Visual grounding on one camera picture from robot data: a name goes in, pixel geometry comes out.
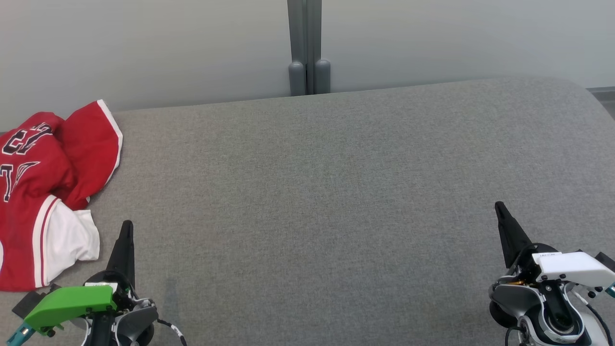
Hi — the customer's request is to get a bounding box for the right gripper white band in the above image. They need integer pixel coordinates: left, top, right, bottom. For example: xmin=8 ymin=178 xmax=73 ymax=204
xmin=495 ymin=201 xmax=615 ymax=291

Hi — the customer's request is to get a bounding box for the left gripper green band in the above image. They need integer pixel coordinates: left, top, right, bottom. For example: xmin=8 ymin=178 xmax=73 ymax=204
xmin=23 ymin=220 xmax=140 ymax=335

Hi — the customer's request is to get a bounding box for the red Bulls 23 jersey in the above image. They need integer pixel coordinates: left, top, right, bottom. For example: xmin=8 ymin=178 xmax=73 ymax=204
xmin=0 ymin=111 xmax=100 ymax=292

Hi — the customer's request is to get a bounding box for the grey fabric sofa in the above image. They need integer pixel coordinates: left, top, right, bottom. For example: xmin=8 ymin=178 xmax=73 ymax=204
xmin=0 ymin=76 xmax=615 ymax=346

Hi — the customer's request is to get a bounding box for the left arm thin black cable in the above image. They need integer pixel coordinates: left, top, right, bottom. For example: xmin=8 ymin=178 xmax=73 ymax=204
xmin=155 ymin=318 xmax=188 ymax=346

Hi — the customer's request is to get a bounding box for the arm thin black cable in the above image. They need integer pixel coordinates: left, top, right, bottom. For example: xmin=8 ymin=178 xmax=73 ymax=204
xmin=572 ymin=288 xmax=615 ymax=346
xmin=155 ymin=318 xmax=188 ymax=346

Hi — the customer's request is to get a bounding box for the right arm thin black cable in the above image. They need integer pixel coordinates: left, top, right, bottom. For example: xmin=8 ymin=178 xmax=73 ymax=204
xmin=572 ymin=288 xmax=615 ymax=346

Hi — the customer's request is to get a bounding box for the grey double partition post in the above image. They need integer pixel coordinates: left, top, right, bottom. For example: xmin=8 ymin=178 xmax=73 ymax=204
xmin=287 ymin=0 xmax=332 ymax=97

